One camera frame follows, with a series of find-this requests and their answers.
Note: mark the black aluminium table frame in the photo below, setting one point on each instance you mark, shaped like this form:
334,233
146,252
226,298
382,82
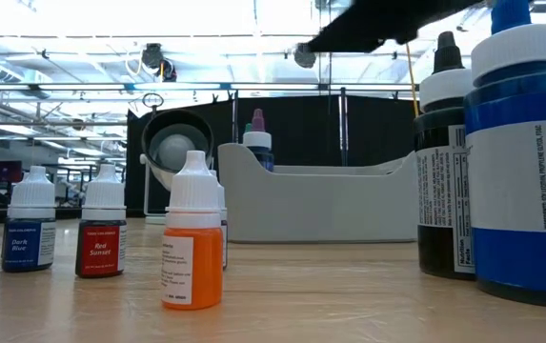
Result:
65,214

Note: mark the small orange dropper bottle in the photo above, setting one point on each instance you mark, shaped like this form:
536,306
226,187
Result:
191,267

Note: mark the small dark blue dropper bottle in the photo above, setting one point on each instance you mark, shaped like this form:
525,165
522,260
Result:
28,243

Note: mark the large black-tip food coloring bottle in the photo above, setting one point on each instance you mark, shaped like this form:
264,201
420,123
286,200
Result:
444,190

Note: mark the small white-capped dropper bottle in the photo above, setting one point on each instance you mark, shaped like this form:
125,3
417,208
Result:
25,177
224,228

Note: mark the small red dropper bottle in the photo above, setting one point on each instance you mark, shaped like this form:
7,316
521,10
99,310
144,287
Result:
101,248

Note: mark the black fabric room divider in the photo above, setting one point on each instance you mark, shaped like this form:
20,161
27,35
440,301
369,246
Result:
301,124

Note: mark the black overhead device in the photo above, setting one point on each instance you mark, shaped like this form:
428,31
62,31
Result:
155,57

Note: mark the round overhead device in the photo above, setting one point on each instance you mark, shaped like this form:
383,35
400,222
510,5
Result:
303,58

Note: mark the white cup lying sideways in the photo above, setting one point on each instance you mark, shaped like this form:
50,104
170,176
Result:
177,143

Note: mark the white plastic bin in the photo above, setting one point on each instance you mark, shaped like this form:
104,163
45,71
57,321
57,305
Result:
320,205

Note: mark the large blue-tip food coloring bottle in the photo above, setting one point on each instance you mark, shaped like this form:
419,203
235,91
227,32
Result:
520,167

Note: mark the dark red monitor screen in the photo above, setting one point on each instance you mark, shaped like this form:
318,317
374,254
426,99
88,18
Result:
5,171

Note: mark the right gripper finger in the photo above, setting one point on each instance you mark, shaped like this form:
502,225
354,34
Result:
372,24

